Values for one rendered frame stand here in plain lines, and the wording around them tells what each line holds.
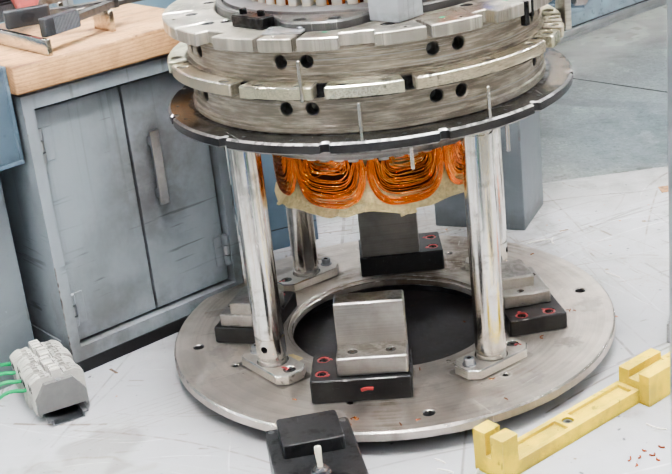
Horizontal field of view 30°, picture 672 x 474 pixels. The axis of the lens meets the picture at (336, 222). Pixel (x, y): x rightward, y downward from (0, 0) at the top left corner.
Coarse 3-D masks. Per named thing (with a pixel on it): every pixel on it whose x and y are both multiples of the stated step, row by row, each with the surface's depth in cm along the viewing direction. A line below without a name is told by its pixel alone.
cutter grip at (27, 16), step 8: (24, 8) 109; (32, 8) 110; (40, 8) 110; (48, 8) 110; (8, 16) 109; (16, 16) 109; (24, 16) 110; (32, 16) 110; (40, 16) 110; (8, 24) 109; (16, 24) 109; (24, 24) 110; (32, 24) 110
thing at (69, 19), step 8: (72, 8) 107; (48, 16) 105; (56, 16) 105; (64, 16) 106; (72, 16) 106; (40, 24) 104; (48, 24) 104; (56, 24) 105; (64, 24) 106; (72, 24) 106; (80, 24) 107; (48, 32) 104; (56, 32) 105
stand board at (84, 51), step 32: (32, 32) 114; (64, 32) 113; (96, 32) 111; (128, 32) 110; (160, 32) 110; (0, 64) 103; (32, 64) 103; (64, 64) 105; (96, 64) 107; (128, 64) 109
